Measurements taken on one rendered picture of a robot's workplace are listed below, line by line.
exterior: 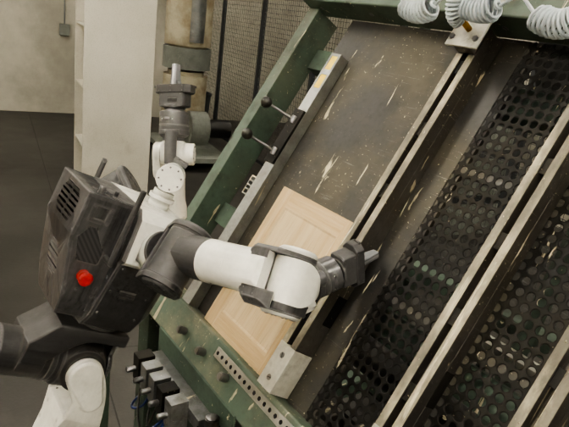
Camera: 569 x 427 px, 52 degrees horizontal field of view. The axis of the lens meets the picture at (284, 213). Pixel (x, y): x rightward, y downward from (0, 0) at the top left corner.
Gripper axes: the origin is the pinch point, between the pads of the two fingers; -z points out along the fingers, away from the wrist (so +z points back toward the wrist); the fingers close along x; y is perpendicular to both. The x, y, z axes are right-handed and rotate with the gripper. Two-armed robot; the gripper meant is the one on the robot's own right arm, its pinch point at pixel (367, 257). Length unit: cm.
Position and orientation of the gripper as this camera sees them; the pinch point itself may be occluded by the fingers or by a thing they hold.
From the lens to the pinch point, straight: 148.5
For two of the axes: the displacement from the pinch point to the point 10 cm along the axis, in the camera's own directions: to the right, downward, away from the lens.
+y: -5.5, -3.3, 7.7
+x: -0.8, -9.0, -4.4
